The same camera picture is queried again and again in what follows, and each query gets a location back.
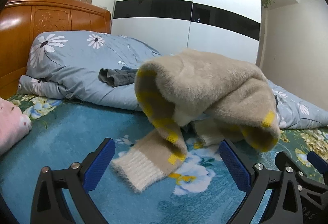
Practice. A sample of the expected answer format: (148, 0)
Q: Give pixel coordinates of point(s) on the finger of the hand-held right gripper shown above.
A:
(317, 163)

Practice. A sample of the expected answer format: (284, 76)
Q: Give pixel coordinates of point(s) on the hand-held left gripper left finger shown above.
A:
(98, 165)

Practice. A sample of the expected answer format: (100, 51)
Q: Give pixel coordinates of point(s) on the dark grey garment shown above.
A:
(116, 78)

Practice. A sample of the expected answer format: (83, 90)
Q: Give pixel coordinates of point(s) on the blue floral quilt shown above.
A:
(76, 70)

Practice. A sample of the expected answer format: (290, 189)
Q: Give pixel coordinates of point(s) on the wooden headboard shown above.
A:
(51, 16)

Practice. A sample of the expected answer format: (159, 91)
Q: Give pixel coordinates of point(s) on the beige fuzzy sweater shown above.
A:
(205, 80)

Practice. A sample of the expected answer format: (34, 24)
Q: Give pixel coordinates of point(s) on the pink cloth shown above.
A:
(11, 124)

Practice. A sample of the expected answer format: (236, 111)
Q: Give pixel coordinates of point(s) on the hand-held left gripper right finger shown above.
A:
(234, 165)

